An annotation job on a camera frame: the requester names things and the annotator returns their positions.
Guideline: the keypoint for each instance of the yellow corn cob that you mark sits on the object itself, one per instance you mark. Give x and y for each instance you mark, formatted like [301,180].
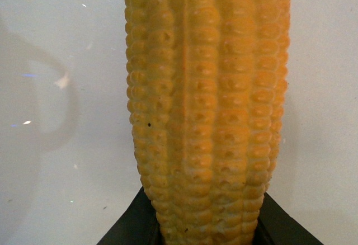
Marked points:
[206,88]

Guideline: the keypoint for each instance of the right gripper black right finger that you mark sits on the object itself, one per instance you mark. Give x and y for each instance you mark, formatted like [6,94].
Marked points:
[276,227]

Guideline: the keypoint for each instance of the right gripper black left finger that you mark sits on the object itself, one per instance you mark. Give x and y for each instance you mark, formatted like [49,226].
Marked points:
[137,226]

